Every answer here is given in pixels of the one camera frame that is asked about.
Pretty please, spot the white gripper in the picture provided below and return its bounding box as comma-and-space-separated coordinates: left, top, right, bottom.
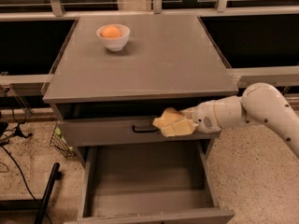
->
162, 101, 221, 137

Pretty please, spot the yellow sponge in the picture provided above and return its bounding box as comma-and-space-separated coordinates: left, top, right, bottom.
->
152, 107, 187, 129

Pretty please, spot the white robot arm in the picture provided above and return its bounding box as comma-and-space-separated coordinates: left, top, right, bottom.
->
153, 83, 299, 158

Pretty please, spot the grey open middle drawer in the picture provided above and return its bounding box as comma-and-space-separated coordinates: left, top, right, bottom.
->
66, 141, 235, 224

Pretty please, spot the grey top drawer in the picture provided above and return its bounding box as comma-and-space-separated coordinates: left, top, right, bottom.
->
58, 116, 221, 147

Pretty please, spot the grey drawer cabinet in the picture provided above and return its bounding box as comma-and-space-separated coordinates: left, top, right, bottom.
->
41, 13, 239, 224

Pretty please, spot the white ceramic bowl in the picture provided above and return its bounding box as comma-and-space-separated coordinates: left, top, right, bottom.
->
96, 24, 131, 51

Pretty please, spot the orange fruit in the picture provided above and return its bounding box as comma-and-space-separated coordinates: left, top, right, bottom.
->
101, 25, 121, 39

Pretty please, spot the black metal bar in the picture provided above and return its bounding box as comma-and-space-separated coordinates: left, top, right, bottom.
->
35, 162, 60, 224

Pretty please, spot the black stand base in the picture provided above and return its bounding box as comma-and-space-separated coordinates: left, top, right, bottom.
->
0, 110, 33, 147

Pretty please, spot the black drawer handle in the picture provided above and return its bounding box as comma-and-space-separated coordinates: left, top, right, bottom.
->
132, 125, 158, 133

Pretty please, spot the wire mesh basket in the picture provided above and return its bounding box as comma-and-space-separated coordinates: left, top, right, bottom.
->
50, 126, 77, 159

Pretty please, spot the black cable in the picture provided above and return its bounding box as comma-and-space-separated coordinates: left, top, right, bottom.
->
0, 145, 54, 224

